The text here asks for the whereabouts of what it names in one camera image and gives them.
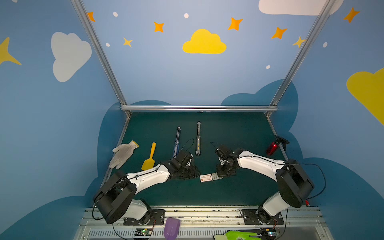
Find yellow plastic scoop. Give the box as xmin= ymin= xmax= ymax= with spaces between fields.
xmin=141 ymin=143 xmax=157 ymax=171

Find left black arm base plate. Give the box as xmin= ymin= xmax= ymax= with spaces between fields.
xmin=124 ymin=210 xmax=165 ymax=226

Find aluminium frame left post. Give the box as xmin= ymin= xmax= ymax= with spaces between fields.
xmin=71 ymin=0 xmax=127 ymax=107

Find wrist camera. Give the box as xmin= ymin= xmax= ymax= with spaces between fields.
xmin=215 ymin=145 xmax=232 ymax=161
xmin=176 ymin=151 xmax=193 ymax=168

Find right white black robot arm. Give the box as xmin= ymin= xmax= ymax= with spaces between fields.
xmin=216 ymin=148 xmax=315 ymax=224

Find green circuit board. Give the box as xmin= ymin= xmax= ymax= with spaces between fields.
xmin=261 ymin=228 xmax=278 ymax=239
xmin=134 ymin=228 xmax=153 ymax=237

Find green work glove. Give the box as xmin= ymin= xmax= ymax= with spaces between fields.
xmin=213 ymin=231 xmax=262 ymax=240

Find aluminium frame rear crossbar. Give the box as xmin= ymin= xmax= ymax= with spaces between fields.
xmin=121 ymin=105 xmax=278 ymax=112

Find aluminium front rail bed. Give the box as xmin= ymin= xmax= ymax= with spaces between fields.
xmin=74 ymin=206 xmax=333 ymax=240

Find black stapler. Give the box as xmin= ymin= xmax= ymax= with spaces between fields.
xmin=196 ymin=121 xmax=201 ymax=156

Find aluminium frame right post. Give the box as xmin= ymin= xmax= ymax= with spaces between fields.
xmin=266 ymin=0 xmax=336 ymax=119

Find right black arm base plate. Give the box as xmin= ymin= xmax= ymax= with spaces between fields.
xmin=241 ymin=209 xmax=285 ymax=225

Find aluminium frame post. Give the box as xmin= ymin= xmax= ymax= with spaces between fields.
xmin=266 ymin=0 xmax=336 ymax=119
xmin=71 ymin=0 xmax=127 ymax=107

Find white knit work glove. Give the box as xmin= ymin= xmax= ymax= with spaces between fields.
xmin=109 ymin=141 xmax=139 ymax=169

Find right green circuit board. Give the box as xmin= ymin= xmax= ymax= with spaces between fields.
xmin=261 ymin=228 xmax=278 ymax=239

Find red white staple box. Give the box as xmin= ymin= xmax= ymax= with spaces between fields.
xmin=200 ymin=173 xmax=223 ymax=183

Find left green circuit board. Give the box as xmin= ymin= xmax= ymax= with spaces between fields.
xmin=134 ymin=228 xmax=153 ymax=237

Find red spray bottle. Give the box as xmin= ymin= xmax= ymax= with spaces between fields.
xmin=266 ymin=135 xmax=290 ymax=156

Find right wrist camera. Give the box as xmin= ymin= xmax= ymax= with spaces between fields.
xmin=215 ymin=145 xmax=232 ymax=161

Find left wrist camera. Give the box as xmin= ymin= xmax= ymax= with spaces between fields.
xmin=176 ymin=151 xmax=193 ymax=168

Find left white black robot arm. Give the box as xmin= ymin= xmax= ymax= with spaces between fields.
xmin=93 ymin=160 xmax=200 ymax=225

